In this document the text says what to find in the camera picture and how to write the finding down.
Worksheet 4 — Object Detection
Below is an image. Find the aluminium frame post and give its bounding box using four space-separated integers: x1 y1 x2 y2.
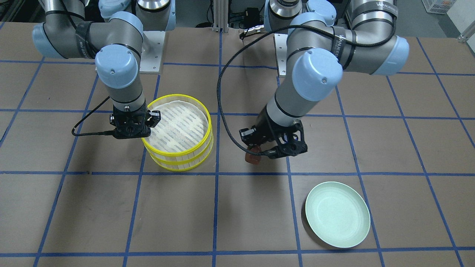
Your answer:
212 0 230 34

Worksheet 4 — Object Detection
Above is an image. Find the yellow steamer basket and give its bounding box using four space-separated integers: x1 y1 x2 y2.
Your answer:
141 126 214 171
146 93 212 149

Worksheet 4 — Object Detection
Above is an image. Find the light green plate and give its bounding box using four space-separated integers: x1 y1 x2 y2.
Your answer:
304 181 370 248

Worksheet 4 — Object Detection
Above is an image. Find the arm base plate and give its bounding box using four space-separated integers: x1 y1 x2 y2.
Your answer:
273 33 287 78
140 31 166 74

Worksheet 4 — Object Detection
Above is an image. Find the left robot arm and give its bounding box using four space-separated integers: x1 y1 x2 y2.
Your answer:
239 0 409 164

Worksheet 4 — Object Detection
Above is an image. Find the brown bun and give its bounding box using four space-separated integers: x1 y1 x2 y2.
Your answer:
245 146 262 165

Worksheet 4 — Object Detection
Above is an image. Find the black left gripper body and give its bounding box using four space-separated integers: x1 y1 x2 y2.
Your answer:
239 111 308 159

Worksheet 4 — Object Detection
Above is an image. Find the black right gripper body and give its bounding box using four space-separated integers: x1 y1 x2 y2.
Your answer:
109 105 161 139

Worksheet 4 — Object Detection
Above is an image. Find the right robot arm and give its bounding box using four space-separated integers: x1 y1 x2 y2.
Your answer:
32 0 176 139

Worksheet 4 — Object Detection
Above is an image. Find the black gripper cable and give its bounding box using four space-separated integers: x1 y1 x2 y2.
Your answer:
216 25 357 154

